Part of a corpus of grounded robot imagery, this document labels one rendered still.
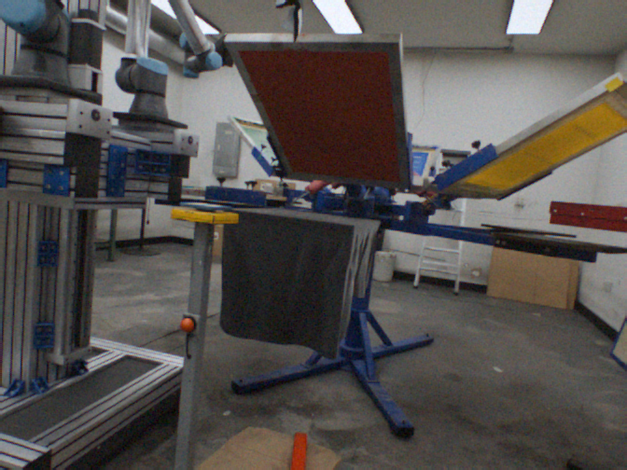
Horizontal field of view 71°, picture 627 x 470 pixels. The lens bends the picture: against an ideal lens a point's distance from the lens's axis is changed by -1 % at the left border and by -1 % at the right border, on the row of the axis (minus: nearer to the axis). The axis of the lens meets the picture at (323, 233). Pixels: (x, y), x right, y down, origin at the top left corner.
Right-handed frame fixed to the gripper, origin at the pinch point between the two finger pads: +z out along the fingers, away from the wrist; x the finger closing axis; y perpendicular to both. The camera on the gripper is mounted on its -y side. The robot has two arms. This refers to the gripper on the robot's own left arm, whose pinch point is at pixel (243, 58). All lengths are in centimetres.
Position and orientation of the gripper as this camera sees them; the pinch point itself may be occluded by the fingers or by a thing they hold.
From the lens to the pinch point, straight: 245.2
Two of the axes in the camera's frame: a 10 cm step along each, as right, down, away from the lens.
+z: 6.2, 0.0, 7.8
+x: 7.5, 2.7, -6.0
